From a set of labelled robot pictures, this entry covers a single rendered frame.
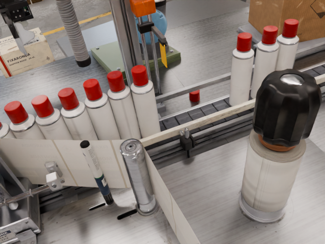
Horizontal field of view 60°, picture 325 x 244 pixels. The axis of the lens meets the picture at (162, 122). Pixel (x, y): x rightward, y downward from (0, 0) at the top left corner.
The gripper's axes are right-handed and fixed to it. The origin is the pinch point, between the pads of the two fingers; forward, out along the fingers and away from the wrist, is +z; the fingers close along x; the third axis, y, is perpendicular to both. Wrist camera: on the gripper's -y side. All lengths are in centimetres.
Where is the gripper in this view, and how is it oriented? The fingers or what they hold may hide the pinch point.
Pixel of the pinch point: (20, 47)
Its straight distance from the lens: 105.7
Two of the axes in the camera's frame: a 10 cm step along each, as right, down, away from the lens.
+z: 0.9, 7.3, 6.8
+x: -5.0, -5.5, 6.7
